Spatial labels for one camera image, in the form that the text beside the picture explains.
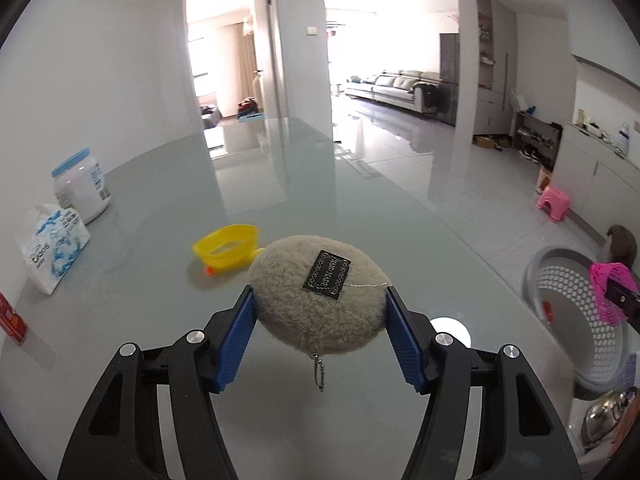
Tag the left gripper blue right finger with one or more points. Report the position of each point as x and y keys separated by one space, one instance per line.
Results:
x=409 y=334

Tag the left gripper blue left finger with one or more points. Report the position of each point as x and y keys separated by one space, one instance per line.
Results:
x=231 y=342

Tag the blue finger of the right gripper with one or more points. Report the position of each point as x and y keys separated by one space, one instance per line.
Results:
x=621 y=300

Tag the pink shuttlecock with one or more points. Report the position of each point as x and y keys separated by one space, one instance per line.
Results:
x=599 y=273

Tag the beige fluffy round pouch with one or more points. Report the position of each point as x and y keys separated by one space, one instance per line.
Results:
x=319 y=296

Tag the yellow plastic bowl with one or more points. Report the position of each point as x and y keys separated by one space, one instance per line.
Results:
x=229 y=248

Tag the red toothpaste box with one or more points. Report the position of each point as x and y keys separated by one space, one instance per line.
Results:
x=548 y=312

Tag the grey perforated trash basket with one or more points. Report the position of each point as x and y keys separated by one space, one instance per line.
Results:
x=599 y=352

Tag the brown plush on basket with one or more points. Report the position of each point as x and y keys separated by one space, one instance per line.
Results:
x=623 y=246

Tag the white sideboard cabinet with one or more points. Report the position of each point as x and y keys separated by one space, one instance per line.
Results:
x=603 y=187

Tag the pink plastic stool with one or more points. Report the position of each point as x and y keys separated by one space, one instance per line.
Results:
x=554 y=202

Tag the steel kettle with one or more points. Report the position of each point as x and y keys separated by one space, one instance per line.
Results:
x=604 y=415

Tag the white bottle on cabinet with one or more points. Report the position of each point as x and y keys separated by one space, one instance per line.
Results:
x=623 y=140

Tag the open shoe rack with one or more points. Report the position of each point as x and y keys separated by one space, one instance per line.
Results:
x=537 y=140

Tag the white blue tissue pack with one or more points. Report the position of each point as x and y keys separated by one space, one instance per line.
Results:
x=51 y=239

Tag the cardboard box on floor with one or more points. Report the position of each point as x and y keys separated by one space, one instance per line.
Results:
x=486 y=142

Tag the red soda can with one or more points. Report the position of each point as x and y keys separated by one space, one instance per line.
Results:
x=11 y=322

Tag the white jar blue lid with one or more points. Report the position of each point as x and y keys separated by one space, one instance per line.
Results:
x=79 y=184

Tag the grey sofa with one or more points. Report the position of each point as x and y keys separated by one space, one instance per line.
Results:
x=408 y=89

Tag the dark refrigerator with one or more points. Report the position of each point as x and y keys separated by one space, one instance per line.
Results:
x=449 y=72

